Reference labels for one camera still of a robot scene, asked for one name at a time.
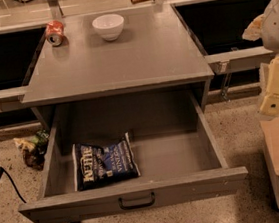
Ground orange soda can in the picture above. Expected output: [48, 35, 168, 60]
[45, 20, 65, 47]

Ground black cable on floor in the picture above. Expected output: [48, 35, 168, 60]
[0, 161, 57, 223]

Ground crumpled snack bags on floor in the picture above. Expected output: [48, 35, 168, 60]
[14, 130, 49, 170]

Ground black drawer handle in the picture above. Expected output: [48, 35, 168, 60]
[117, 193, 156, 211]

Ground blue Kettle chip bag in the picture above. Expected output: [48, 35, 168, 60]
[72, 133, 141, 191]

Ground white ceramic bowl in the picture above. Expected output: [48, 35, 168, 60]
[92, 14, 124, 41]

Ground grey cabinet counter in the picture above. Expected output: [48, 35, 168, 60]
[11, 0, 219, 134]

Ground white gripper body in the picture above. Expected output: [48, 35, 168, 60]
[257, 63, 274, 121]

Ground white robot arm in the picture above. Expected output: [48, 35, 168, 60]
[242, 0, 279, 118]

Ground grey open drawer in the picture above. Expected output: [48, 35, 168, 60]
[19, 89, 247, 223]

